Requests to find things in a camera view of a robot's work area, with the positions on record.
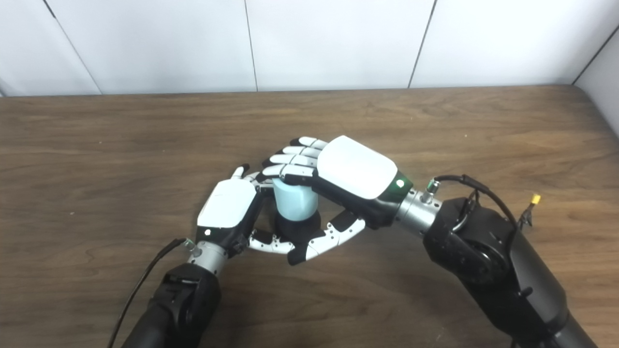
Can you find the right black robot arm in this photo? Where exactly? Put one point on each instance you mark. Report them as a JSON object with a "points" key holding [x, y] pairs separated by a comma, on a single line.
{"points": [[488, 261]]}

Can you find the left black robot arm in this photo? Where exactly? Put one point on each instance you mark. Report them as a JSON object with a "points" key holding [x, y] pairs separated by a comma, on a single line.
{"points": [[179, 304]]}

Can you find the black funnel-shaped nozzle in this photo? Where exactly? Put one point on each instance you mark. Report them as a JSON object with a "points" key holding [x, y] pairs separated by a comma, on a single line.
{"points": [[297, 229]]}

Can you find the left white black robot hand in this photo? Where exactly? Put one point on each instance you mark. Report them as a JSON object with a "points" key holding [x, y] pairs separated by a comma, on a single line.
{"points": [[227, 205]]}

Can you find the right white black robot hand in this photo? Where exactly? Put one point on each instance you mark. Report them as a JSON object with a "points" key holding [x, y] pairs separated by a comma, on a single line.
{"points": [[358, 166]]}

